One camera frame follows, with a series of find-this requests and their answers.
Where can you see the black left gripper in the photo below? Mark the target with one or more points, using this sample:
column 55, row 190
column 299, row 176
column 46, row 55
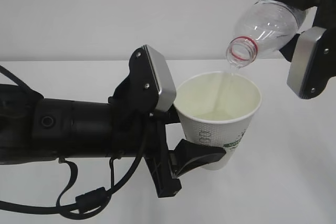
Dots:
column 145, row 133

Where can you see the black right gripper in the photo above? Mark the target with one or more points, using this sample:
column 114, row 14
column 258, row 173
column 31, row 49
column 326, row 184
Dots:
column 324, row 18

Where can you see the clear plastic water bottle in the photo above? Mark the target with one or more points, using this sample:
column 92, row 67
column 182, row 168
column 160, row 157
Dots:
column 265, row 27

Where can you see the white paper cup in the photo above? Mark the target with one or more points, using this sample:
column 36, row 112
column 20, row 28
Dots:
column 215, row 109

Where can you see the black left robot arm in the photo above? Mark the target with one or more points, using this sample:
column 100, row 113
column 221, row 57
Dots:
column 35, row 129

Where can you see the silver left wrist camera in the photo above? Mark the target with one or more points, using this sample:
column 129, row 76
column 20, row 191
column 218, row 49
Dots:
column 149, row 85

